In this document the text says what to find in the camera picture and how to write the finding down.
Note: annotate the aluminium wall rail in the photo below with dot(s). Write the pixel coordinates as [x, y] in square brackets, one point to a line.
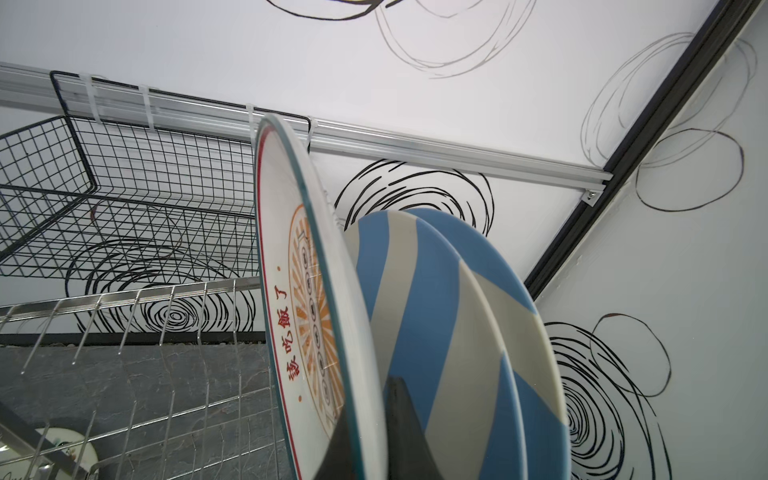
[300, 132]

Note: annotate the black wire wall basket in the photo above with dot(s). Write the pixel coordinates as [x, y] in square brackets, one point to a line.
[116, 182]

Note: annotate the sunburst plate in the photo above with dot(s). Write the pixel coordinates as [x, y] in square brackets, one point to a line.
[316, 320]

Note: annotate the small blue striped plate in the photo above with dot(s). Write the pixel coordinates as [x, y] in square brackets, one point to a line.
[433, 327]

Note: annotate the cream floral plate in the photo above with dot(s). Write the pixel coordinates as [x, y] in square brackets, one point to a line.
[63, 455]

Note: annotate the large blue striped plate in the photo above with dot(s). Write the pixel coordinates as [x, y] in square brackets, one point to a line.
[531, 355]

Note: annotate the stainless steel dish rack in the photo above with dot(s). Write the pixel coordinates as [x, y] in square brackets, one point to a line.
[168, 382]

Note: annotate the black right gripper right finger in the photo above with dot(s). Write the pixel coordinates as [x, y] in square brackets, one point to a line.
[409, 456]

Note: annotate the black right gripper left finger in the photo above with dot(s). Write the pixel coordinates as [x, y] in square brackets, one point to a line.
[338, 463]

